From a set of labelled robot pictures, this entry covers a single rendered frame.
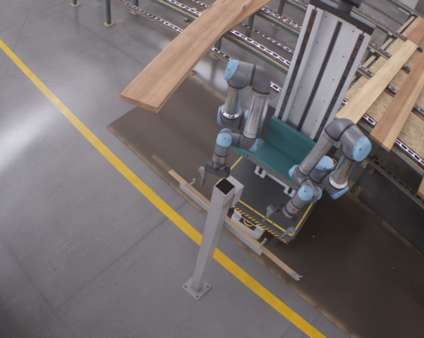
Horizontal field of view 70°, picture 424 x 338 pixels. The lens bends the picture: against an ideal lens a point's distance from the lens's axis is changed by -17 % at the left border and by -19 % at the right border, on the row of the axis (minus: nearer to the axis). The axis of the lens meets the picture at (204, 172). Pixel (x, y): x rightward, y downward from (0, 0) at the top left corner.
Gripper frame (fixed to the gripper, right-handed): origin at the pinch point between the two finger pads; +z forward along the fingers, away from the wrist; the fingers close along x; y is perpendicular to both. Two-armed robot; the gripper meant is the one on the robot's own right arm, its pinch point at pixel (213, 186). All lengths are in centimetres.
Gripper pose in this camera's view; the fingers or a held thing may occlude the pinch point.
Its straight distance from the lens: 202.6
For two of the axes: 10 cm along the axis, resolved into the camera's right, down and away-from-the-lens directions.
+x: -8.7, -3.7, 3.2
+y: 4.5, -3.7, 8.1
